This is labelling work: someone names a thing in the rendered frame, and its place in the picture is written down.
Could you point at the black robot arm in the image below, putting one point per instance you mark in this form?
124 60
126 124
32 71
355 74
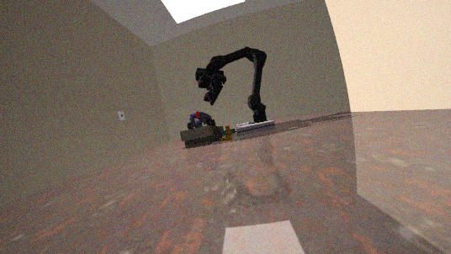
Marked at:
203 76

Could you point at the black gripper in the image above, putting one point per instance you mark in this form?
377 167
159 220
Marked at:
214 87

